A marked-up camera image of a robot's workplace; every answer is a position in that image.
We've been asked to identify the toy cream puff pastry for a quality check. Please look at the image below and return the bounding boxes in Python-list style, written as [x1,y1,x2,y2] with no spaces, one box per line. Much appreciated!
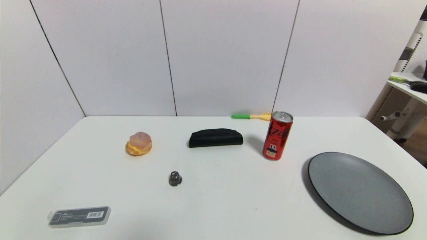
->
[125,132,152,156]

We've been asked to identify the red soda can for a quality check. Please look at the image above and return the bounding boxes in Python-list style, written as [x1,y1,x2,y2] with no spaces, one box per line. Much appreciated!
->
[263,111,294,161]

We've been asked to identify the clear case with black label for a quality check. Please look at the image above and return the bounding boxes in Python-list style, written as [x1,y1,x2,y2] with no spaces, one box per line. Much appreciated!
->
[48,206,111,228]

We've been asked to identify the white background desk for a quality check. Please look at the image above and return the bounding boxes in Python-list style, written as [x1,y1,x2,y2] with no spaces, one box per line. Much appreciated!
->
[380,72,427,140]

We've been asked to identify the black fabric pouch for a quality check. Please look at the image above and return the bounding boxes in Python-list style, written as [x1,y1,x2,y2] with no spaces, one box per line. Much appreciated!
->
[189,128,244,148]

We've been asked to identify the white pegboard panel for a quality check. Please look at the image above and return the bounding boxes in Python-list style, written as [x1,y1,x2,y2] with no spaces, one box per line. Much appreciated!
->
[394,7,427,78]

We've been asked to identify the gray round plate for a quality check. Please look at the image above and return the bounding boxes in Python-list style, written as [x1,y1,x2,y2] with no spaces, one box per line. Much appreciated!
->
[308,152,414,235]

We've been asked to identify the green tool on desk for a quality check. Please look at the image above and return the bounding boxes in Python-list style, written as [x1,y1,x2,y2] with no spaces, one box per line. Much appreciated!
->
[388,76,417,84]

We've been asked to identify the yellow toy fork green handle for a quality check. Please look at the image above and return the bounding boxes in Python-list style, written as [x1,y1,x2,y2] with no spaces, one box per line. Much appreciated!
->
[231,112,272,121]

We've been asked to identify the white desk crank handle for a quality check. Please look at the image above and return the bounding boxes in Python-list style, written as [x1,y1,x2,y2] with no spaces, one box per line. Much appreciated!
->
[380,111,401,121]

